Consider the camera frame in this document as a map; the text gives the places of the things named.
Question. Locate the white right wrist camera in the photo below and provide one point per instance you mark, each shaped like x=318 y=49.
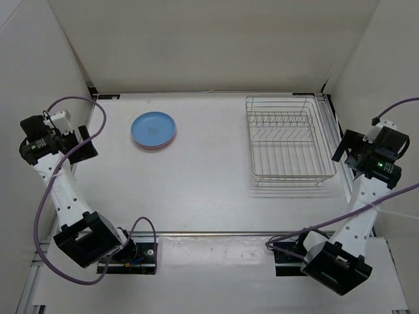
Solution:
x=373 y=133

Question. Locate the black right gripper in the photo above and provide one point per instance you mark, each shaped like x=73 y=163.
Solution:
x=353 y=140

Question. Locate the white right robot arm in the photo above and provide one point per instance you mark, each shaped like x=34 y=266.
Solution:
x=339 y=262

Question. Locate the aluminium table edge rail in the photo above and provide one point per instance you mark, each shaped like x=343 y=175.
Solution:
x=215 y=234

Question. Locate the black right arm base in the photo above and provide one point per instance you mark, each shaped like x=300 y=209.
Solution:
x=286 y=263

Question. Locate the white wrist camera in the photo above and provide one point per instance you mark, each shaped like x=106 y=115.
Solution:
x=373 y=133
x=59 y=120

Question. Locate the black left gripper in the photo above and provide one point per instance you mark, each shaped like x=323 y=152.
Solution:
x=88 y=150

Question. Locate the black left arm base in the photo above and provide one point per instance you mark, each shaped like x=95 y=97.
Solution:
x=137 y=258

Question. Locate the pink plastic plate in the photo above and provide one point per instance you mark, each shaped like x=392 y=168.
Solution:
x=158 y=147

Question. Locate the white cable tie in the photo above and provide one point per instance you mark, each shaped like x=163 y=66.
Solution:
x=379 y=209

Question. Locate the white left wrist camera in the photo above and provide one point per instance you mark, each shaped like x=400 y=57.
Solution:
x=59 y=120

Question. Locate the silver wire dish rack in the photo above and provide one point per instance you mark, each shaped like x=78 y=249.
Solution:
x=288 y=142

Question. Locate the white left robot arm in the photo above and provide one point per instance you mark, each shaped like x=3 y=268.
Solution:
x=85 y=235

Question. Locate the blue plastic plate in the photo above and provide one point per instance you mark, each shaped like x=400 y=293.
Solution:
x=153 y=128

